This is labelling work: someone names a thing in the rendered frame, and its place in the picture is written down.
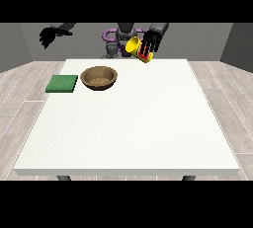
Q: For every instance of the brown wooden bowl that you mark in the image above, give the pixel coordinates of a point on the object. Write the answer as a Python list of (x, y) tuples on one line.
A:
[(99, 78)]

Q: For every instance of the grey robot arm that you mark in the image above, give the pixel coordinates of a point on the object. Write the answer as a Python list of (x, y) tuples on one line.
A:
[(159, 28), (67, 26)]

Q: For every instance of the grey robot trunk purple rings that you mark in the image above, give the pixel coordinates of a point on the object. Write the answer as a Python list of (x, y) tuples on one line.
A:
[(124, 34)]

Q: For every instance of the green square pad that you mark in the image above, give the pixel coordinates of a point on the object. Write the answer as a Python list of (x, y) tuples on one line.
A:
[(61, 84)]

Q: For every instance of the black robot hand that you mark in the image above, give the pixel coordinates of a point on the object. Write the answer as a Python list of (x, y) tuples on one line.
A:
[(49, 36), (151, 42)]

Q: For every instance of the yellow cup with melon print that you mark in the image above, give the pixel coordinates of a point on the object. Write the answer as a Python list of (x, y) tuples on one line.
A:
[(133, 46)]

